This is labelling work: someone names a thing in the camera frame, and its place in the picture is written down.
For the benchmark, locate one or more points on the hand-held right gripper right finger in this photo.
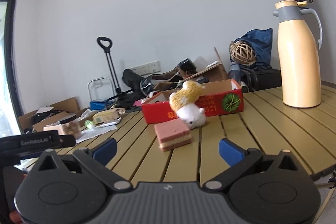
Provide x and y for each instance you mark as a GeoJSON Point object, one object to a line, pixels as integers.
{"type": "Point", "coordinates": [229, 151]}

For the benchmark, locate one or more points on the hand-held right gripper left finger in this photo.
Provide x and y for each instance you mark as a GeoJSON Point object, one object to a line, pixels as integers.
{"type": "Point", "coordinates": [106, 148]}

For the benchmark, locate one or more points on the pink layered sponge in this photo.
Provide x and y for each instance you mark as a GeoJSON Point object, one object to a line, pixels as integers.
{"type": "Point", "coordinates": [172, 132]}

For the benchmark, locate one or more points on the yellow white plush toy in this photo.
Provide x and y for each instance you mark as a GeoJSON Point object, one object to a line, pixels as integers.
{"type": "Point", "coordinates": [187, 98]}

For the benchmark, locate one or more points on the cardboard box of dark clothes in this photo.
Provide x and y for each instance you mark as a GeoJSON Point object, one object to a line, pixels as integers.
{"type": "Point", "coordinates": [42, 119]}

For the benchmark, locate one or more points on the silver foil pack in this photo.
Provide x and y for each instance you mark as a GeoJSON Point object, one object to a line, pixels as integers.
{"type": "Point", "coordinates": [110, 122]}

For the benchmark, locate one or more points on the small green bottle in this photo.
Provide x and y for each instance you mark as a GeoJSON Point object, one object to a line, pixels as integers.
{"type": "Point", "coordinates": [89, 124]}

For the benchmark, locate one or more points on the yellow cardboard box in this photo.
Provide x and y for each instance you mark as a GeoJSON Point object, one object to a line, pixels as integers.
{"type": "Point", "coordinates": [107, 115]}

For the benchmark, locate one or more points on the clear jar of brown snacks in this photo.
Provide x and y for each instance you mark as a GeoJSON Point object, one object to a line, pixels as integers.
{"type": "Point", "coordinates": [72, 128]}

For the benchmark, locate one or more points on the tan folding table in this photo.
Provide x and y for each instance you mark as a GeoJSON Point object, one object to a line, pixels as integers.
{"type": "Point", "coordinates": [262, 121]}

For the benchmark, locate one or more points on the blue box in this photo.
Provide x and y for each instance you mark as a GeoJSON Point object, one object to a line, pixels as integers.
{"type": "Point", "coordinates": [98, 104]}

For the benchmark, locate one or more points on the red cardboard box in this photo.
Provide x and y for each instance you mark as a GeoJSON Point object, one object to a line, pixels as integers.
{"type": "Point", "coordinates": [218, 106]}

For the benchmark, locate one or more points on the cardboard box with raised flap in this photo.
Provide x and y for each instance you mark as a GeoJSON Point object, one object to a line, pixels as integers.
{"type": "Point", "coordinates": [65, 104]}

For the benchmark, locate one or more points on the pink package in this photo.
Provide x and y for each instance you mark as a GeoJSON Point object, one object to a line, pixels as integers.
{"type": "Point", "coordinates": [140, 102]}

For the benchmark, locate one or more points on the black bag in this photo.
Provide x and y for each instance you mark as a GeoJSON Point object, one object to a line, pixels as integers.
{"type": "Point", "coordinates": [132, 81]}

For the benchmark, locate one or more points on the open brown cardboard box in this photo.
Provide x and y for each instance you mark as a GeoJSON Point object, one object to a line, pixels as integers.
{"type": "Point", "coordinates": [212, 74]}

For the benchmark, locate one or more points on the black suitcase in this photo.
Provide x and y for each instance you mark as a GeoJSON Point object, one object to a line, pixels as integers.
{"type": "Point", "coordinates": [265, 79]}

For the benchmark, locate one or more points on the blue grey hair dryer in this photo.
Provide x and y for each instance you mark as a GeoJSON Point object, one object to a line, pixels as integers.
{"type": "Point", "coordinates": [233, 71]}

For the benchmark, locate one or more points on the wicker ball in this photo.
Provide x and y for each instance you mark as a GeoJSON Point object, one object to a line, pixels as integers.
{"type": "Point", "coordinates": [242, 53]}

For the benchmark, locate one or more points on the blue bag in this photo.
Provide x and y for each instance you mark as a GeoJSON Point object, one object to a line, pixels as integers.
{"type": "Point", "coordinates": [262, 43]}

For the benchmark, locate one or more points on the beige thermos jug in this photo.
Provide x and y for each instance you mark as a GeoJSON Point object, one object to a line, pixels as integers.
{"type": "Point", "coordinates": [299, 61]}

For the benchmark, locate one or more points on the silver metal cart frame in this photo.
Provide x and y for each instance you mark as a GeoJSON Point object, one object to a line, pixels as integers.
{"type": "Point", "coordinates": [90, 92]}

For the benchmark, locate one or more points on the black door frame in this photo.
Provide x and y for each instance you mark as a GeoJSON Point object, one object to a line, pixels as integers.
{"type": "Point", "coordinates": [10, 56]}

